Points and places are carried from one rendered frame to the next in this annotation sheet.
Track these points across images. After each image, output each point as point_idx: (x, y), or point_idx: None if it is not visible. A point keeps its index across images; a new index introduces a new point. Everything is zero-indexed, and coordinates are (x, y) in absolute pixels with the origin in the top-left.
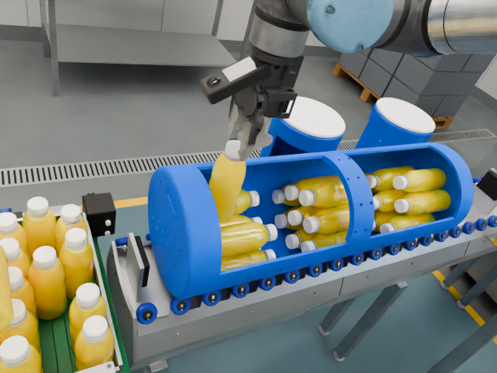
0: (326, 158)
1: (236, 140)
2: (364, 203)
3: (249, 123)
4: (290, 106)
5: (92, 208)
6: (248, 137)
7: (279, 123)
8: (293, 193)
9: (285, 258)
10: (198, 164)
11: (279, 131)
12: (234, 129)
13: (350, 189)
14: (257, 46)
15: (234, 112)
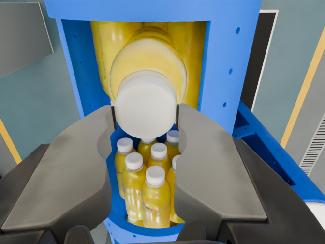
0: (179, 231)
1: (170, 123)
2: (110, 227)
3: (32, 215)
4: (323, 218)
5: None
6: (44, 160)
7: (305, 195)
8: (174, 165)
9: (80, 113)
10: (222, 34)
11: (297, 189)
12: (181, 132)
13: (121, 229)
14: None
15: (214, 174)
